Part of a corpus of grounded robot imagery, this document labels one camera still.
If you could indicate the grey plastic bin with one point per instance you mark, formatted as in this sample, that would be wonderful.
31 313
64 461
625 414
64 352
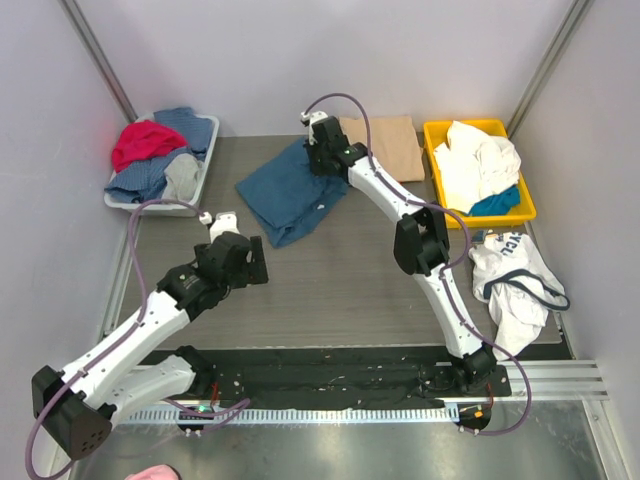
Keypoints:
165 205

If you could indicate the left aluminium frame post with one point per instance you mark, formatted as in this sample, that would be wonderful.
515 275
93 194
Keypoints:
89 40

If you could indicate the slotted cable duct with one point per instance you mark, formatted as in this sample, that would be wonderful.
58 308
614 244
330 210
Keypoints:
164 414

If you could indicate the pink object at bottom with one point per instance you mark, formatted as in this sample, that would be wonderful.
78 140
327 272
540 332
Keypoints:
158 472

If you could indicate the right aluminium frame post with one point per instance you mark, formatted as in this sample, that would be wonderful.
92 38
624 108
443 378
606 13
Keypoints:
574 17

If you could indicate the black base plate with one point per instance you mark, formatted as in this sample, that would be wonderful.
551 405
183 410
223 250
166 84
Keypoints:
341 378

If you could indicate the white t-shirt in tray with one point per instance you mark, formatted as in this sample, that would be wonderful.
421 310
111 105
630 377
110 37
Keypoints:
474 165

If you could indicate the teal garment in tray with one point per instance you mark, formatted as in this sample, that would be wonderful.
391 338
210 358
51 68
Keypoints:
497 205

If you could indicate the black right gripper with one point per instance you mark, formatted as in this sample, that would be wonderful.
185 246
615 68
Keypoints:
316 160

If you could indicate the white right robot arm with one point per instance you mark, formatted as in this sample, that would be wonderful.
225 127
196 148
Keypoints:
421 242

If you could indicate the blue checked shirt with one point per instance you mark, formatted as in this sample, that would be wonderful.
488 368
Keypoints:
135 180

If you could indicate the dark blue t-shirt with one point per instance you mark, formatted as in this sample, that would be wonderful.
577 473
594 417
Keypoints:
286 199

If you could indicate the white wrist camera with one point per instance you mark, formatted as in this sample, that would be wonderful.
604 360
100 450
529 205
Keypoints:
219 224
308 120

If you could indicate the grey garment in bin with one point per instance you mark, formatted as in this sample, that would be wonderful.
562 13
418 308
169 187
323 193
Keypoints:
182 177

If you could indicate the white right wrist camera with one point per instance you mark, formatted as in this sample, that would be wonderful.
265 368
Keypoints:
308 120

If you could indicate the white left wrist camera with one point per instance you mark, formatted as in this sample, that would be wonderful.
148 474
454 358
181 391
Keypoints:
219 224

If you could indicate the yellow plastic tray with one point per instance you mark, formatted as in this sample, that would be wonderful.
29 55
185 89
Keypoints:
435 132

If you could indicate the aluminium rail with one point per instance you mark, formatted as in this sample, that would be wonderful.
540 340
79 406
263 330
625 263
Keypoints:
558 380

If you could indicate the folded beige t-shirt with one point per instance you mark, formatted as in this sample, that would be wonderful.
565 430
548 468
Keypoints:
394 144

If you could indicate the pink red garment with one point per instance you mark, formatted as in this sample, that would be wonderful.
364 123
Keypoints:
143 141

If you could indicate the white printed t-shirt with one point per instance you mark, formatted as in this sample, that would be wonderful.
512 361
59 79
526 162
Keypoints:
511 277

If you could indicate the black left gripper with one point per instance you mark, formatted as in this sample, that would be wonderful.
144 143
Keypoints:
257 260

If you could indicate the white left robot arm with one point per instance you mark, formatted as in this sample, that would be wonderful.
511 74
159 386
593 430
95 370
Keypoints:
79 405

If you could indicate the aluminium frame post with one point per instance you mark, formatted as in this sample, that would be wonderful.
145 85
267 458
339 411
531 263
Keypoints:
89 40
574 17

